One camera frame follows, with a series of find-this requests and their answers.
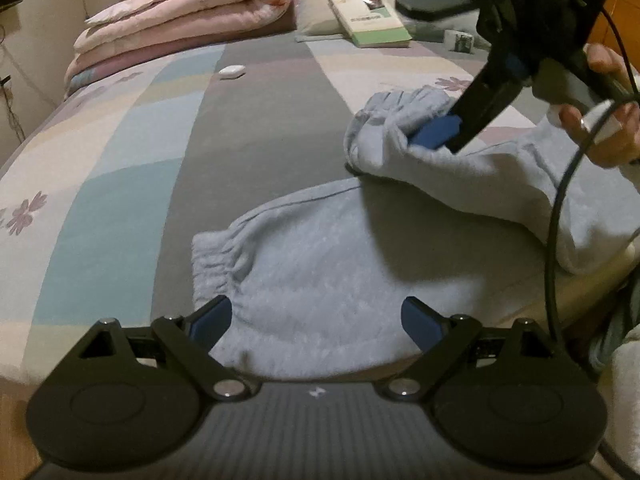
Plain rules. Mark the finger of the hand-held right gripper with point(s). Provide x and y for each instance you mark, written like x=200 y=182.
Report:
x=435 y=132

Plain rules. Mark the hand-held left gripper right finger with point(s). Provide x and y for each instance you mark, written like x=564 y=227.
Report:
x=420 y=320

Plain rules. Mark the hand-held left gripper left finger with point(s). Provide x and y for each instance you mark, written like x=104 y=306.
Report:
x=210 y=317

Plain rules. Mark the light blue sweatpants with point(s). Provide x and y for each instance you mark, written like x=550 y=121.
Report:
x=325 y=285

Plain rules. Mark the person's right hand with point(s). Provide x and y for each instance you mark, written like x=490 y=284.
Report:
x=610 y=135

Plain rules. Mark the wooden headboard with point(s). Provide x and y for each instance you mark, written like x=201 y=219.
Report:
x=625 y=15

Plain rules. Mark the green and white book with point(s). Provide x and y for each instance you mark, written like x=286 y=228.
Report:
x=372 y=22

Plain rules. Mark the bed with patchwork sheet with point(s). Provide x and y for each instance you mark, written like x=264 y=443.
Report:
x=125 y=185

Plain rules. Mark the large striped pillow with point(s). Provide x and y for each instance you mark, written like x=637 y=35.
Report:
x=315 y=5

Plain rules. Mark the white earbud case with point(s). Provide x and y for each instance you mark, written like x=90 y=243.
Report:
x=231 y=71

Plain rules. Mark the person's white fleece top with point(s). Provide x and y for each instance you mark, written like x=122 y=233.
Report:
x=627 y=400

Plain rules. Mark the pink folded quilt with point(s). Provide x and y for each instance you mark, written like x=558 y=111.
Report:
x=175 y=20

